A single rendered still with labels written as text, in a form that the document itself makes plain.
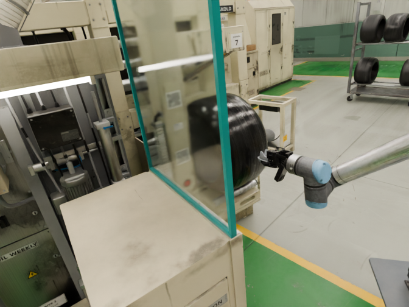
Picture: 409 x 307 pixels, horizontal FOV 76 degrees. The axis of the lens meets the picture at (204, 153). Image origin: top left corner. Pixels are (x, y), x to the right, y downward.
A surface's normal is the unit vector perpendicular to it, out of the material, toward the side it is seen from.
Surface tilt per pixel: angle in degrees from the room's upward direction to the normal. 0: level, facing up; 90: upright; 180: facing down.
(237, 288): 90
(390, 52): 90
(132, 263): 0
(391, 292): 0
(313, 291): 0
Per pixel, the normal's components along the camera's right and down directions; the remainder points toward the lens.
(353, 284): -0.11, -0.90
